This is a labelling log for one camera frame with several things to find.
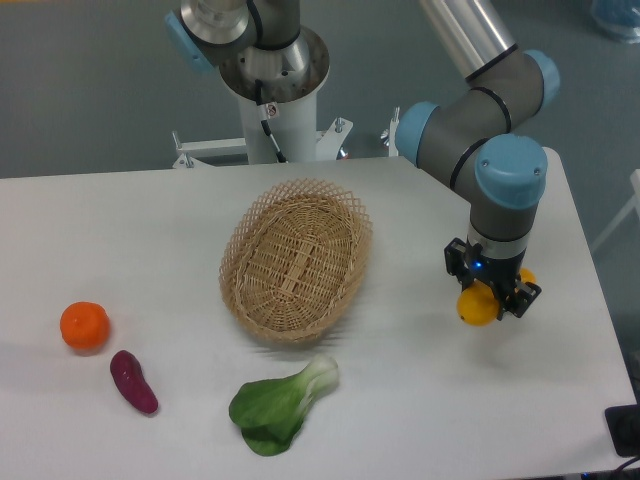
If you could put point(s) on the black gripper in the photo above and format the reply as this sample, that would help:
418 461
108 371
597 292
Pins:
496 264

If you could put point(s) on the yellow mango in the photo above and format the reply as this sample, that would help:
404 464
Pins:
478 306

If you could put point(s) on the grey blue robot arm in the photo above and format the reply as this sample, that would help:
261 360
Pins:
468 146

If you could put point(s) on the woven wicker basket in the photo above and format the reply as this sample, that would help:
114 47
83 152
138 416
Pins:
296 260

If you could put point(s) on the black device at table edge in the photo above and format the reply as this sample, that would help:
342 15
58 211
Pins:
623 426

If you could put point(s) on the green bok choy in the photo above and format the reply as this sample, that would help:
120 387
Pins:
271 412

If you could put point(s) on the blue plastic bag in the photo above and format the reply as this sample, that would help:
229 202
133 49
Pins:
617 18

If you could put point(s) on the purple sweet potato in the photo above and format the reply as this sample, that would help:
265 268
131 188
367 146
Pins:
128 377

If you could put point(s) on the orange tangerine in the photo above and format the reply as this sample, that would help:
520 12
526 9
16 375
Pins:
85 326

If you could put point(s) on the white frame at right edge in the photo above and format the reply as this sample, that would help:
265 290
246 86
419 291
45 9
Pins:
631 205

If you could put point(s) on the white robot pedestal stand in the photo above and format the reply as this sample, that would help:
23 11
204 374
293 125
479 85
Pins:
276 93

